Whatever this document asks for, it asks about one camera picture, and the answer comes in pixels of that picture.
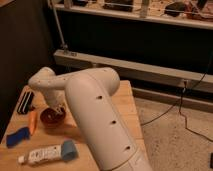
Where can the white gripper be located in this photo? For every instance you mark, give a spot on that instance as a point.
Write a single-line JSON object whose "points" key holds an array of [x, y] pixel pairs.
{"points": [[54, 99]]}

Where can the orange ceramic bowl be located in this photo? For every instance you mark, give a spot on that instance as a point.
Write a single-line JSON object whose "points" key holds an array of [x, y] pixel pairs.
{"points": [[51, 118]]}

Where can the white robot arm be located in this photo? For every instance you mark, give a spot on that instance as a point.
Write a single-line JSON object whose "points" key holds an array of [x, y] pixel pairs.
{"points": [[88, 95]]}

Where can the orange toy carrot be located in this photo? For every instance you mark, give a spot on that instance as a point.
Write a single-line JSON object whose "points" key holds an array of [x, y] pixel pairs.
{"points": [[32, 122]]}

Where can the black and white box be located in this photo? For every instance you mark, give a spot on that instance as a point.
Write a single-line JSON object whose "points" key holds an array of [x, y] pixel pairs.
{"points": [[25, 103]]}

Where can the blue sponge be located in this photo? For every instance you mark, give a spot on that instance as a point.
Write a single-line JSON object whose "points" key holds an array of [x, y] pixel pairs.
{"points": [[16, 137]]}

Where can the metal stand pole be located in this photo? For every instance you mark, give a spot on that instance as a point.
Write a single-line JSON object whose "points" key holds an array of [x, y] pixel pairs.
{"points": [[64, 49]]}

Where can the white tube with label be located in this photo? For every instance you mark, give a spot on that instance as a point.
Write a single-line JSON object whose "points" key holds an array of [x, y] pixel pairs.
{"points": [[41, 155]]}

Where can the blue cup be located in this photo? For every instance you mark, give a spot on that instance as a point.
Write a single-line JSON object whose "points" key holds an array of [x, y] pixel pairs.
{"points": [[68, 151]]}

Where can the white shelf rail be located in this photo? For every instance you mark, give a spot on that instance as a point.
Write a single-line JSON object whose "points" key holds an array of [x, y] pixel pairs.
{"points": [[131, 16]]}

